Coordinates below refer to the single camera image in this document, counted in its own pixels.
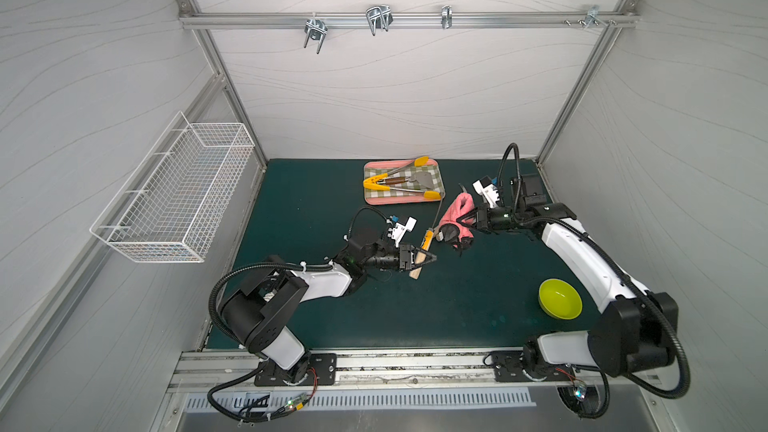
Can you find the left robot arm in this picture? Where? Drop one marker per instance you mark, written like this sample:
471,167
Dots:
254,304

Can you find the metal U-bolt clamp left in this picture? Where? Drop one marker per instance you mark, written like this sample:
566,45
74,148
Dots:
315,31

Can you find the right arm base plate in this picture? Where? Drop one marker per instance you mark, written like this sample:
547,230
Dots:
510,366

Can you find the metal u-bolt clamp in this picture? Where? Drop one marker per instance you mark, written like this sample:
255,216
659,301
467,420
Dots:
315,31
379,18

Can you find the lime green bowl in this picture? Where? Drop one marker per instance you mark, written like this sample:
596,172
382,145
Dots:
559,300

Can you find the small metal spatula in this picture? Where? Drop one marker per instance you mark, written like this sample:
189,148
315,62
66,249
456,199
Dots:
419,180

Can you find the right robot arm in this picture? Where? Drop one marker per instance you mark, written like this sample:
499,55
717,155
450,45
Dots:
635,336

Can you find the yellow tipped metal tongs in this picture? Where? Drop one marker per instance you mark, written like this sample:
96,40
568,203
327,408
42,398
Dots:
390,179

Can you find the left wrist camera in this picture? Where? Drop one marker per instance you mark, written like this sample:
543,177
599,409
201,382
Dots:
399,228

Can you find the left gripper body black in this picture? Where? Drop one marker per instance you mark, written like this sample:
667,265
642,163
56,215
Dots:
405,258

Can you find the white wire basket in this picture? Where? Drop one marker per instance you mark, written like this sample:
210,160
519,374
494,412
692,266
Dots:
170,207

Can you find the white vent strip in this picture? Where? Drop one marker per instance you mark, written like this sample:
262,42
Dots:
383,399

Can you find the aluminium crossbar rail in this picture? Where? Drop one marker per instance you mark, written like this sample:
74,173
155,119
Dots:
401,20

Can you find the pink rag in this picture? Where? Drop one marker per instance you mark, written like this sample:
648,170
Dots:
449,230

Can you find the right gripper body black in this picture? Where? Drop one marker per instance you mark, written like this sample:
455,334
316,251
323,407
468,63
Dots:
480,220

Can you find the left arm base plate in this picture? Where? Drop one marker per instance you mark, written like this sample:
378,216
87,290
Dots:
311,368

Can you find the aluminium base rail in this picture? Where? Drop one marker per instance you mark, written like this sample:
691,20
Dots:
404,368

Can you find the metal U-bolt clamp middle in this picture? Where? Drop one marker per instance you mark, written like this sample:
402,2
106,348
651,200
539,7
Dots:
379,18

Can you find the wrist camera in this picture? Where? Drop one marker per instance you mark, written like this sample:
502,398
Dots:
399,228
486,188

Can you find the metal bracket with bolts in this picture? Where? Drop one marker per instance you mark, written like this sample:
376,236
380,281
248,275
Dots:
591,19

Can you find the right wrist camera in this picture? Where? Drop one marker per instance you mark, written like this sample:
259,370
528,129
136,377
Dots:
486,188

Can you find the pink checkered tray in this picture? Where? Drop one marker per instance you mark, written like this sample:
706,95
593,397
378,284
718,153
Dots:
375,195

